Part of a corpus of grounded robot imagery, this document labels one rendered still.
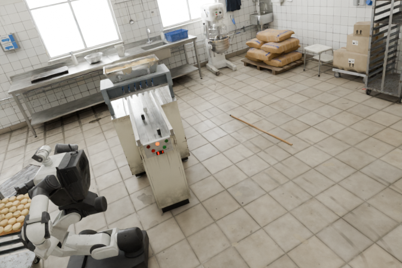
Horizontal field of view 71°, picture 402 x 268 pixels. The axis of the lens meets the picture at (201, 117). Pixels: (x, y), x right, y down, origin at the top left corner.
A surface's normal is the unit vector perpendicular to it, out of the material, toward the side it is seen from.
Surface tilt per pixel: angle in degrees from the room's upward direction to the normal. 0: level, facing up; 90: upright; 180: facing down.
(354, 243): 0
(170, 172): 90
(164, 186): 90
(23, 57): 90
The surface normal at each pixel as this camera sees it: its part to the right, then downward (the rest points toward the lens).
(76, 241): 0.14, -0.89
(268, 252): -0.18, -0.87
